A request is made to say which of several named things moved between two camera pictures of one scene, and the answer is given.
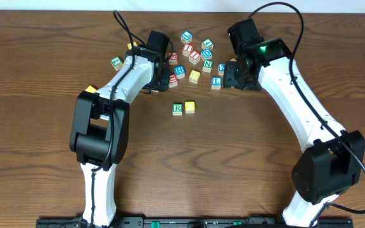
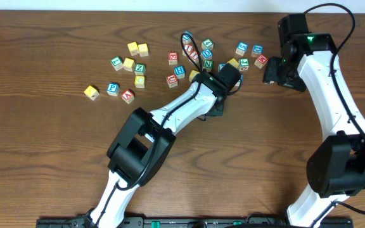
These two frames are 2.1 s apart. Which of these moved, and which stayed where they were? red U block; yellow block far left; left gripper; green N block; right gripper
Moved: left gripper; right gripper
Stayed: red U block; yellow block far left; green N block
